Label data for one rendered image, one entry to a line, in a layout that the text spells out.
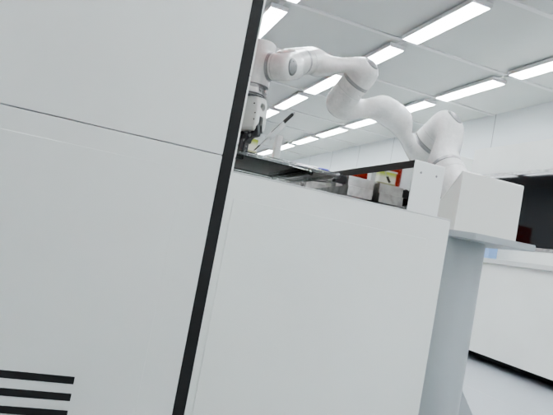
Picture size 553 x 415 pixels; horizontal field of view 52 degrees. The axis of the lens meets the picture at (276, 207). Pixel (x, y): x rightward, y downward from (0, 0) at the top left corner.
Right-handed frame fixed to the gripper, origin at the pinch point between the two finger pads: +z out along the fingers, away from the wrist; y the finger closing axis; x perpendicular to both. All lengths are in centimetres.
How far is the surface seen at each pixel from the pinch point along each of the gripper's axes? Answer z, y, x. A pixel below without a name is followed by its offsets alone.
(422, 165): -2, -46, -19
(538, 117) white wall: -167, 65, -533
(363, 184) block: 3.0, -27.2, -23.4
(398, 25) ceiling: -182, 131, -307
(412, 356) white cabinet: 45, -53, -18
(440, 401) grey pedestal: 62, -47, -57
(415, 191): 4.5, -45.7, -18.3
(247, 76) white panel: -5, -37, 42
